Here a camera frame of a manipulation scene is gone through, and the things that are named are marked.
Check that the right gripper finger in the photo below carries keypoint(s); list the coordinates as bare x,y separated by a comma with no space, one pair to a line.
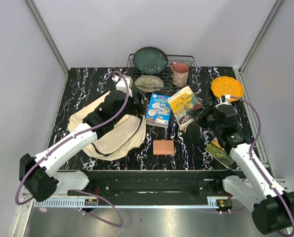
206,109
196,115

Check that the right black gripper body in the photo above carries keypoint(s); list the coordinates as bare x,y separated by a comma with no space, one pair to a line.
210,120

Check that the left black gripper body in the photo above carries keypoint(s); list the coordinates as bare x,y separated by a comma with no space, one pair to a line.
131,108

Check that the yellow cover paperback book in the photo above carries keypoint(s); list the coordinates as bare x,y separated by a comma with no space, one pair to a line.
182,102

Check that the blue comic book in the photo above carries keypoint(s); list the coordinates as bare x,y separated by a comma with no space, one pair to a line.
159,111

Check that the landscape cover thin book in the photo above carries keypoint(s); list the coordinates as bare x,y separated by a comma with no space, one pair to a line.
219,154

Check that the cream canvas student bag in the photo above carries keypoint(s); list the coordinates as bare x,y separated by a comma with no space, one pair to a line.
128,133

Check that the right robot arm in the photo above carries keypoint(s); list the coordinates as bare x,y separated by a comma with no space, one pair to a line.
270,205

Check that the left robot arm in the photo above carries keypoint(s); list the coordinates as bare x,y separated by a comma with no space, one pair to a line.
108,129

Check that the patterned beige small plate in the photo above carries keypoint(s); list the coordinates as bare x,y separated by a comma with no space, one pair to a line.
149,83

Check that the orange dotted plate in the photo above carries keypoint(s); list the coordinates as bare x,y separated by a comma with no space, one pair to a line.
226,85

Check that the dark green ceramic plate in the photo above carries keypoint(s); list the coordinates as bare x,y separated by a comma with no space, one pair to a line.
150,60

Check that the pink patterned mug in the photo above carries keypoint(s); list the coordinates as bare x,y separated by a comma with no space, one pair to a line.
180,72

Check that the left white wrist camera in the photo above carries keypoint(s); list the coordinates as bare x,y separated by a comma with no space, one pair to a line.
120,83

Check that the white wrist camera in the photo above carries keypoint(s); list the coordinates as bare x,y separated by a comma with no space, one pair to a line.
225,99
120,83

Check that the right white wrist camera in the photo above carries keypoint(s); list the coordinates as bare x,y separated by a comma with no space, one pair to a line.
225,99

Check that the black wire dish rack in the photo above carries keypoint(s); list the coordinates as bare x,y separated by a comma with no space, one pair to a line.
165,75

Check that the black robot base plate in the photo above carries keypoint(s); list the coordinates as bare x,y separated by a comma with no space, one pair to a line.
158,187

